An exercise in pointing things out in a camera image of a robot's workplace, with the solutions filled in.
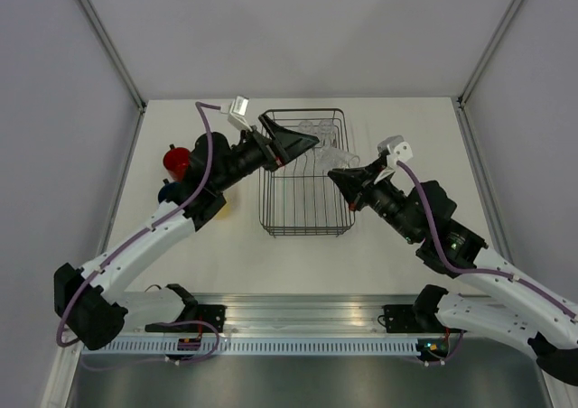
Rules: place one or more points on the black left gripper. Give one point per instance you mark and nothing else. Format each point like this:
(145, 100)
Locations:
(284, 144)

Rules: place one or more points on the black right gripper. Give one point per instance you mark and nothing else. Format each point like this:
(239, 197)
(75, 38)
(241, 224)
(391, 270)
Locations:
(353, 180)

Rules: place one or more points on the pale yellow mug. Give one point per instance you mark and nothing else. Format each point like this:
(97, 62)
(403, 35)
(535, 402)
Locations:
(225, 210)

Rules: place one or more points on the red mug black handle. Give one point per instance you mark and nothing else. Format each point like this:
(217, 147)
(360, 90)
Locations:
(176, 161)

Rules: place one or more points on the blue mug black handle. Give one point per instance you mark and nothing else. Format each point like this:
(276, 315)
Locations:
(166, 190)

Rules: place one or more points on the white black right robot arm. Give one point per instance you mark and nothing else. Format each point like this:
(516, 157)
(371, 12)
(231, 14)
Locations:
(447, 247)

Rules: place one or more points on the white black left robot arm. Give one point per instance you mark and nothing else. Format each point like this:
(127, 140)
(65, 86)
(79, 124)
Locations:
(93, 300)

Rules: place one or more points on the black wire dish rack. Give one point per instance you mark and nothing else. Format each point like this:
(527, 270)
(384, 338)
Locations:
(300, 199)

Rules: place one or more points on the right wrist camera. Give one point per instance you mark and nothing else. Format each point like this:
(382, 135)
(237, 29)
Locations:
(395, 149)

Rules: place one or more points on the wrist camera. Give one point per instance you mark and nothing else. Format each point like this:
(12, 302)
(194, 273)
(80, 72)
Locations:
(235, 111)
(395, 149)

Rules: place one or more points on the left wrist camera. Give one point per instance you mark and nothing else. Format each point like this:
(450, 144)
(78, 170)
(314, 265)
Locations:
(235, 111)

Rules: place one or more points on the aluminium mounting rail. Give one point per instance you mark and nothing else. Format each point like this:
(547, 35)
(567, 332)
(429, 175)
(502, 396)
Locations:
(316, 313)

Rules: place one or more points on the white slotted cable duct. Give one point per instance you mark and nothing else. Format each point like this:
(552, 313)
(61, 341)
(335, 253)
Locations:
(397, 347)

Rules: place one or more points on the left aluminium frame post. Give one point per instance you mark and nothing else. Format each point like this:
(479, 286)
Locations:
(100, 31)

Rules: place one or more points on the aluminium frame post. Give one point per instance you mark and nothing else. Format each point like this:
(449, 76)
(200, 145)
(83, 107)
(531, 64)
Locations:
(100, 31)
(497, 37)

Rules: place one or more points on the right aluminium frame post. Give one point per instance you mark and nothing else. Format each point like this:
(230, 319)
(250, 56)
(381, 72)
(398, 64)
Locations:
(497, 37)

